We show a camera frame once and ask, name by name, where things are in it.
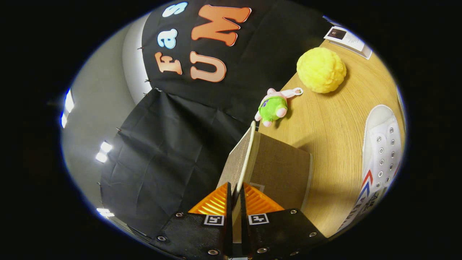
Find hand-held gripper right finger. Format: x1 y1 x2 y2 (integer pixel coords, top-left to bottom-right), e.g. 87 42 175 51
239 182 329 260

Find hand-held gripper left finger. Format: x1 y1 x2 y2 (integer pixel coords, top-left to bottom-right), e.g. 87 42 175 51
150 182 233 260

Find brown fabric storage box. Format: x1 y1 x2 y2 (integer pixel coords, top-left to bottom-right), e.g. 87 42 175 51
217 121 314 243

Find white striped canvas shoe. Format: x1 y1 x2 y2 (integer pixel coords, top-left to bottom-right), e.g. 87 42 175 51
337 105 404 233

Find black backdrop cloth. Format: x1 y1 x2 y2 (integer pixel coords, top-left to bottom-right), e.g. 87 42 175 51
99 0 336 239

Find green and pink plush toy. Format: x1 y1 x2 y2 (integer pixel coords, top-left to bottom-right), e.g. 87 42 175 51
254 87 304 127

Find yellow fluffy plush ball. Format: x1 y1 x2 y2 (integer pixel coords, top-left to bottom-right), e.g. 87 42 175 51
297 47 347 94

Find white paperback book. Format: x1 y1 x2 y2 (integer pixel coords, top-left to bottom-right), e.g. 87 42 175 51
324 26 372 60

